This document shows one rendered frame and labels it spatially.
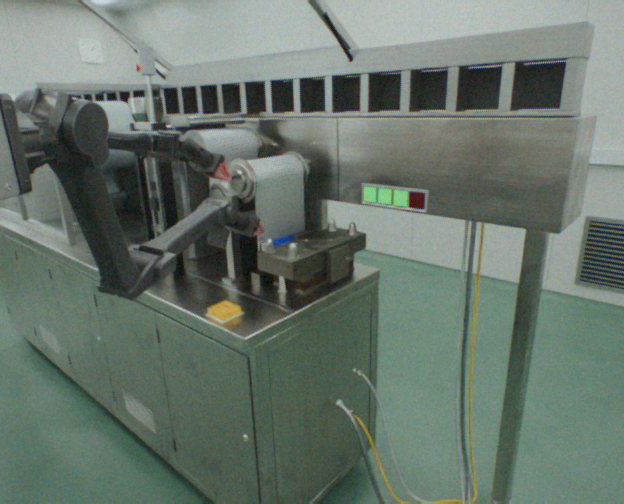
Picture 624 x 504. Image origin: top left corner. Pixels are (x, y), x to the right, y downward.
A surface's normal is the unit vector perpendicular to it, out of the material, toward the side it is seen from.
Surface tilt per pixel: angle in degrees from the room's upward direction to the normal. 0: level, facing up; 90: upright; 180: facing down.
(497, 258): 90
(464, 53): 90
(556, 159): 90
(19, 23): 90
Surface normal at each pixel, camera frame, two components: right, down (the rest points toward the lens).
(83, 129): 0.96, 0.22
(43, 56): 0.76, 0.18
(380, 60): -0.66, 0.26
